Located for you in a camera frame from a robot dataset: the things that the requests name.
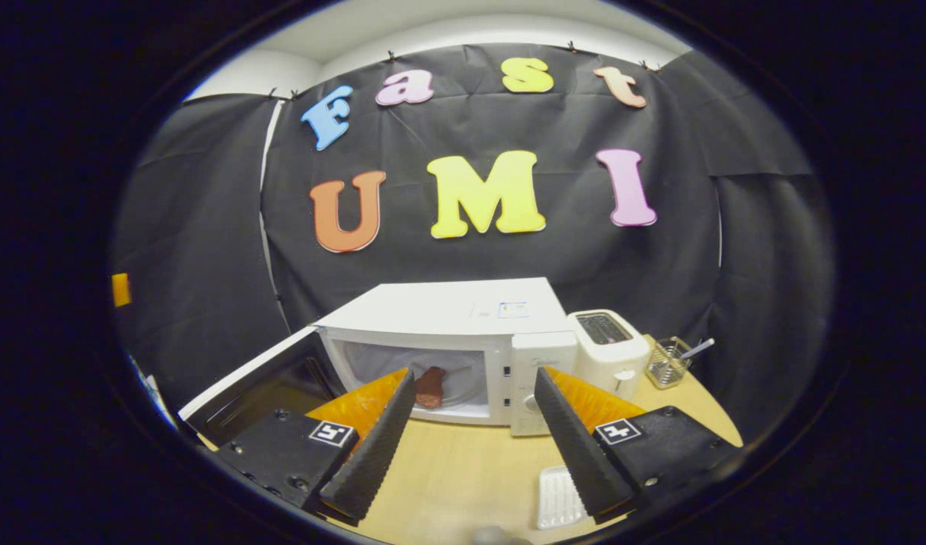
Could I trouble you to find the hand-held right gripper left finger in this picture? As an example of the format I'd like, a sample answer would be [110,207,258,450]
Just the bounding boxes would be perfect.
[217,368,418,525]

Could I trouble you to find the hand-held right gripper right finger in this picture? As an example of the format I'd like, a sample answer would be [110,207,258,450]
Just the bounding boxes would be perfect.
[534,366,744,525]

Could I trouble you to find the brown steak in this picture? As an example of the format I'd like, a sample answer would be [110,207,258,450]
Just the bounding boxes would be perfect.
[415,366,447,410]

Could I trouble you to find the white microwave oven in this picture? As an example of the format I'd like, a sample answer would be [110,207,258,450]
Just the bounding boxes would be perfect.
[177,277,581,447]

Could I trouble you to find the white rectangular tray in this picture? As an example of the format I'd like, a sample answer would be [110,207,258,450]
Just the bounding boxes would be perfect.
[537,466,591,530]

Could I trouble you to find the white toaster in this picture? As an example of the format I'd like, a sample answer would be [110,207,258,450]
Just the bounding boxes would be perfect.
[567,310,651,402]

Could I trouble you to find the black backdrop cloth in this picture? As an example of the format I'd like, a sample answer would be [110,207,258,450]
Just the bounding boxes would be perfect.
[111,44,834,440]

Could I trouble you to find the wire mesh utensil holder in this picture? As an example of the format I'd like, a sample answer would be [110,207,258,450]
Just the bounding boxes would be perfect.
[644,336,694,390]

